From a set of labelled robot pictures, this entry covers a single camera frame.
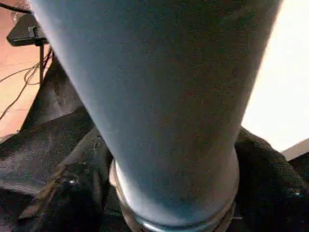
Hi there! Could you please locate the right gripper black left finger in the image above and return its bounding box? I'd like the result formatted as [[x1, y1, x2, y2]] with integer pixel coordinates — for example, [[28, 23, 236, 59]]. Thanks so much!
[[18, 128, 126, 232]]

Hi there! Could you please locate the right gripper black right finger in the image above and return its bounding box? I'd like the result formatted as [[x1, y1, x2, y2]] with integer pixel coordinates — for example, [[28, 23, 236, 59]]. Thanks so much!
[[231, 127, 309, 232]]

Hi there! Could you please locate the white plastic table top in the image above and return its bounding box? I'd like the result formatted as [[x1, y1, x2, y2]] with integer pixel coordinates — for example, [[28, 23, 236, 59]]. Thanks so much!
[[241, 0, 309, 153]]

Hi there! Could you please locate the white plastic table leg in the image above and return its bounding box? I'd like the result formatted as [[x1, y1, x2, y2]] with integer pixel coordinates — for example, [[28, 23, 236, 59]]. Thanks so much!
[[28, 0, 284, 232]]

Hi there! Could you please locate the black work mat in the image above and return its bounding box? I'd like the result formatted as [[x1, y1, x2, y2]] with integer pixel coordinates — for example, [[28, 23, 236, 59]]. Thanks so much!
[[0, 55, 309, 232]]

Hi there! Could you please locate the black folding stand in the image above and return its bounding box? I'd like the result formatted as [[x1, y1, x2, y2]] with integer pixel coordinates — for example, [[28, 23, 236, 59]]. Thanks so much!
[[6, 13, 50, 83]]

